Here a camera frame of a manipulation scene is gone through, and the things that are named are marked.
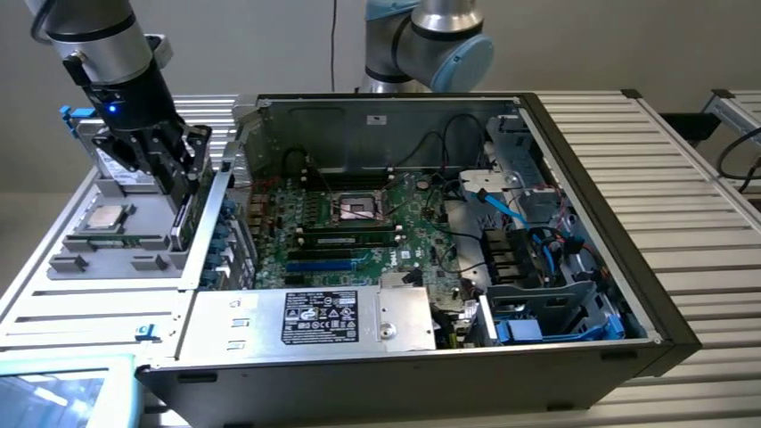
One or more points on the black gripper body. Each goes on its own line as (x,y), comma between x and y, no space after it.
(133,104)

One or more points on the teal framed screen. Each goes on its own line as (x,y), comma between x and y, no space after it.
(59,392)

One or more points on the silver CPU chip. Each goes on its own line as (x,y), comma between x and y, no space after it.
(105,218)

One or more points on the silver hard disk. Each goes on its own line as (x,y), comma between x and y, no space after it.
(121,177)

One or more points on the grey metal disk bay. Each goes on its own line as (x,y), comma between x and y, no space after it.
(535,307)

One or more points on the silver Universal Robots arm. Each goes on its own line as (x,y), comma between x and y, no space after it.
(97,40)

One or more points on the silver chipset heatsink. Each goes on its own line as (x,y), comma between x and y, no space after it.
(397,281)

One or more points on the blue plastic drive carrier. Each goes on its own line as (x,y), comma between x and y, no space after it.
(523,332)

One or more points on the green RAM stick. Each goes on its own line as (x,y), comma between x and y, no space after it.
(348,241)
(113,243)

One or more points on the black open PC case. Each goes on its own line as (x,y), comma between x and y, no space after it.
(416,383)

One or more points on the blue expansion slot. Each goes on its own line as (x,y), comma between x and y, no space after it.
(317,266)

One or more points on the long black expansion slot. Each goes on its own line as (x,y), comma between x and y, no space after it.
(317,256)

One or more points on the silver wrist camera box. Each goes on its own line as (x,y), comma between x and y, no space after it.
(160,49)

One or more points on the black table end cap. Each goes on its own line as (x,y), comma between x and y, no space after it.
(632,93)
(724,93)

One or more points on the metal CPU socket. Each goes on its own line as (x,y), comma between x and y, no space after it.
(356,207)

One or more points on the silver power supply unit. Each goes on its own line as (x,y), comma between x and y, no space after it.
(249,321)

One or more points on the black box between tables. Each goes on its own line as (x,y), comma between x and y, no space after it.
(687,127)

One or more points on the grey parts rack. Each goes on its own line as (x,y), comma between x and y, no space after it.
(148,209)

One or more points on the short black expansion slot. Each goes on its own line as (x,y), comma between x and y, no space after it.
(301,280)

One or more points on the green motherboard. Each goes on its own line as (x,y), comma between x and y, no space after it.
(416,241)

